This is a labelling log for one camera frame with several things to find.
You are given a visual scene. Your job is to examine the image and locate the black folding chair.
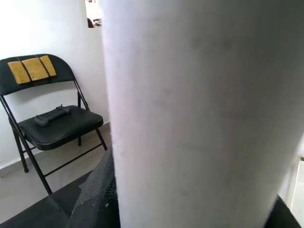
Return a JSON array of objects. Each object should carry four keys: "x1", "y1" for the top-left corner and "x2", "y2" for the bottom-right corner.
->
[{"x1": 0, "y1": 53, "x2": 108, "y2": 196}]

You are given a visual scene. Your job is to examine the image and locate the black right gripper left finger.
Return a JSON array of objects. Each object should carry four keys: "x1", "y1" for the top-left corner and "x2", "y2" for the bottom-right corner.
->
[{"x1": 67, "y1": 146, "x2": 121, "y2": 228}]

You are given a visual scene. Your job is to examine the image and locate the white plastic table leg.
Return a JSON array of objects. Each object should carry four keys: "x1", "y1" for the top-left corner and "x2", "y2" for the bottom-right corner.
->
[{"x1": 99, "y1": 0, "x2": 304, "y2": 228}]

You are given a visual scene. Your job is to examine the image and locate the black tablecloth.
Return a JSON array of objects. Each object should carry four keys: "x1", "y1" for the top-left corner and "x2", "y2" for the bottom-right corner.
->
[{"x1": 0, "y1": 177, "x2": 95, "y2": 228}]

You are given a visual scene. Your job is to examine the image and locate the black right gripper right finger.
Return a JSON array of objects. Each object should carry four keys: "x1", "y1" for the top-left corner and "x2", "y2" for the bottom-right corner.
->
[{"x1": 263, "y1": 194, "x2": 304, "y2": 228}]

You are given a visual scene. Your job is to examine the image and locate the black remote controller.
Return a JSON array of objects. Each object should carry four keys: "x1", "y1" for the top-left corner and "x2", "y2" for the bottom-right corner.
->
[{"x1": 33, "y1": 105, "x2": 72, "y2": 128}]

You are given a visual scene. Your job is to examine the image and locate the yellow foam pad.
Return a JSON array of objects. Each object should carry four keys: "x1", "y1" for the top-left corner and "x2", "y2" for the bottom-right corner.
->
[
  {"x1": 39, "y1": 55, "x2": 57, "y2": 77},
  {"x1": 22, "y1": 57, "x2": 48, "y2": 81},
  {"x1": 7, "y1": 61, "x2": 31, "y2": 85}
]

